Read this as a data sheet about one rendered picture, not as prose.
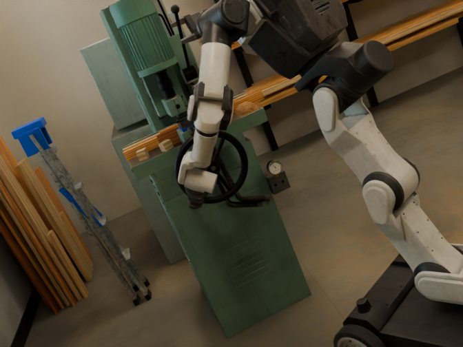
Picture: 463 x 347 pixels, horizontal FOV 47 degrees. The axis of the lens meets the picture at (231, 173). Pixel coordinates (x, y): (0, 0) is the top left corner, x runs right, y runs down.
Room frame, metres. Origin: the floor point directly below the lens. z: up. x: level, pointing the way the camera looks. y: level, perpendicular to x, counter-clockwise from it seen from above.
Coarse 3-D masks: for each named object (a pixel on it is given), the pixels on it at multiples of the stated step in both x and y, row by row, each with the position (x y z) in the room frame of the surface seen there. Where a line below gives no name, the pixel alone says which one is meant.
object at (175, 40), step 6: (174, 36) 2.51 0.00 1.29; (174, 42) 2.51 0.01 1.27; (180, 42) 2.51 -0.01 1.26; (174, 48) 2.50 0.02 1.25; (180, 48) 2.51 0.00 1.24; (186, 48) 2.51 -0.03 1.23; (180, 54) 2.51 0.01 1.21; (192, 54) 2.51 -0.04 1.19; (180, 60) 2.50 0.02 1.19; (192, 60) 2.51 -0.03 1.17; (180, 66) 2.50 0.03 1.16; (186, 66) 2.51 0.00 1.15
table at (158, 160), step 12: (240, 120) 2.19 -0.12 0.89; (252, 120) 2.19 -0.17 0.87; (264, 120) 2.20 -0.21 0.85; (228, 132) 2.18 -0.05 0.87; (240, 132) 2.18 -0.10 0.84; (180, 144) 2.17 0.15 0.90; (216, 144) 2.07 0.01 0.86; (228, 144) 2.08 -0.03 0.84; (156, 156) 2.13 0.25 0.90; (168, 156) 2.13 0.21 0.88; (132, 168) 2.11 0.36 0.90; (144, 168) 2.12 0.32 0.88; (156, 168) 2.12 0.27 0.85
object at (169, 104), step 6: (174, 96) 2.31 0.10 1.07; (180, 96) 2.27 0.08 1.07; (162, 102) 2.39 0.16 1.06; (168, 102) 2.26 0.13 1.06; (174, 102) 2.27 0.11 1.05; (180, 102) 2.27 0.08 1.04; (168, 108) 2.26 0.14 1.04; (174, 108) 2.27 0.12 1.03; (180, 108) 2.27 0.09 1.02; (174, 114) 2.26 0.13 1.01; (180, 114) 2.31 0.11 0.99
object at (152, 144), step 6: (252, 96) 2.36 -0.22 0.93; (258, 96) 2.36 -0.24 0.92; (234, 102) 2.36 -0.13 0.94; (240, 102) 2.35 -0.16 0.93; (252, 102) 2.36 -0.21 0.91; (234, 108) 2.34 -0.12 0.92; (156, 138) 2.29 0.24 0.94; (144, 144) 2.28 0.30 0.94; (150, 144) 2.28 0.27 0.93; (156, 144) 2.28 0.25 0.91; (132, 150) 2.27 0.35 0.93; (150, 150) 2.28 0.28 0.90; (126, 156) 2.26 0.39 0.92; (132, 156) 2.27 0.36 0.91
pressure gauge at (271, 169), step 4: (272, 160) 2.14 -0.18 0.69; (276, 160) 2.13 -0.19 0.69; (268, 164) 2.14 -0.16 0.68; (272, 164) 2.13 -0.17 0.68; (276, 164) 2.14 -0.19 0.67; (280, 164) 2.14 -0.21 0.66; (268, 168) 2.13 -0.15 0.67; (272, 168) 2.13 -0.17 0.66; (276, 168) 2.13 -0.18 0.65; (280, 168) 2.14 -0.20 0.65; (272, 172) 2.13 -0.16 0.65; (276, 172) 2.13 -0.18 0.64; (276, 176) 2.15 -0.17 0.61
